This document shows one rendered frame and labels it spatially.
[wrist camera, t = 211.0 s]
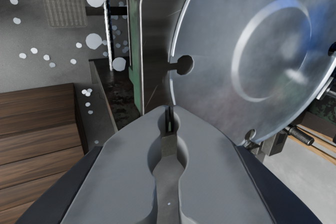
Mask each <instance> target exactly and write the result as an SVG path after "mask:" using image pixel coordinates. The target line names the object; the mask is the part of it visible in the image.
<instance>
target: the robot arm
mask: <svg viewBox="0 0 336 224"><path fill-rule="evenodd" d="M169 122H170V125H171V132H173V133H174V134H175V136H176V137H177V160H178V161H179V162H180V163H181V165H182V166H183V168H184V172H183V174H182V175H181V177H180V178H179V181H178V214H179V224H323V223H322V222H321V221H320V220H319V219H318V217H317V216H316V215H315V214H314V213H313V212H312V211H311V210H310V209H309V208H308V207H307V205H306V204H305V203H304V202H303V201H302V200H301V199H300V198H299V197H298V196H296V195H295V194H294V193H293V192H292V191H291V190H290V189H289V188H288V187H287V186H286V185H285V184H284V183H283V182H282V181H281V180H279V179H278V178H277V177H276V176H275V175H274V174H273V173H272V172H271V171H270V170H269V169H268V168H267V167H266V166H265V165H263V164H262V163H261V162H260V161H259V160H258V159H257V158H256V157H255V156H254V155H253V154H252V153H251V152H250V151H249V150H248V149H246V148H245V147H244V146H243V145H236V144H235V143H234V142H233V141H232V140H231V139H230V138H228V137H227V136H226V135H225V134H224V133H223V132H222V131H220V130H219V129H218V128H216V127H215V126H213V125H212V124H210V123H208V122H206V121H205V120H203V119H201V118H200V117H198V116H196V115H194V114H193V113H191V112H189V111H188V110H186V109H184V108H183V107H181V106H179V105H173V106H167V105H161V106H158V107H157V108H155V109H153V110H151V111H150V112H148V113H146V114H145V115H143V116H141V117H139V118H138V119H136V120H134V121H133V122H131V123H129V124H128V125H126V126H125V127H123V128H122V129H121V130H119V131H118V132H117V133H115V134H114V135H113V136H112V137H111V138H110V139H108V140H107V141H106V142H105V143H104V144H103V145H102V146H94V147H93V148H92V149H91V150H90V151H89V152H88V153H87V154H86V155H84V156H83V157H82V158H81V159H80V160H79V161H78V162H77V163H76V164H75V165H74V166H73V167H71V168H70V169H69V170H68V171H67V172H66V173H65V174H64V175H63V176H62V177H61V178H59V179H58V180H57V181H56V182H55V183H54V184H53V185H52V186H51V187H50V188H49V189H47V190H46V191H45V192H44V193H43V194H42V195H41V196H40V197H39V198H38V199H37V200H36V201H35V202H34V203H33V204H32V205H31V206H30V207H29V208H28V209H27V210H26V211H25V212H24V213H23V214H22V215H21V216H20V218H19V219H18V220H17V221H16V222H15V223H14V224H157V217H158V199H157V186H156V179H155V177H154V175H153V171H154V169H155V167H156V165H157V164H158V163H159V162H160V160H161V159H162V149H161V139H162V137H163V136H164V135H165V134H166V132H169Z"/></svg>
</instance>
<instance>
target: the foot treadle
mask: <svg viewBox="0 0 336 224"><path fill-rule="evenodd" d="M43 3H44V7H45V11H46V16H47V20H48V24H49V26H50V27H52V28H74V27H86V26H87V25H88V23H87V16H104V9H103V6H99V7H93V6H85V2H84V0H43ZM110 13H111V16H127V15H128V12H127V6H110Z"/></svg>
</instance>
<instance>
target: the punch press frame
mask: <svg viewBox="0 0 336 224"><path fill-rule="evenodd" d="M129 10H130V30H131V50H132V65H131V66H129V68H128V72H129V79H130V80H131V82H132V83H133V89H134V103H135V105H136V107H137V109H138V110H139V112H140V113H141V109H140V81H139V53H138V24H137V0H129ZM103 14H104V23H105V32H106V42H107V51H108V61H109V70H110V71H115V69H114V67H113V61H114V59H115V52H114V41H113V30H112V19H111V8H110V0H103ZM307 111H308V112H310V113H312V114H314V115H316V116H318V117H320V118H322V119H324V120H326V121H327V122H329V123H331V124H333V125H335V126H336V99H335V98H332V97H330V96H328V95H325V96H324V98H323V99H322V100H319V99H317V98H314V100H313V101H312V102H311V103H310V104H309V106H308V108H307Z"/></svg>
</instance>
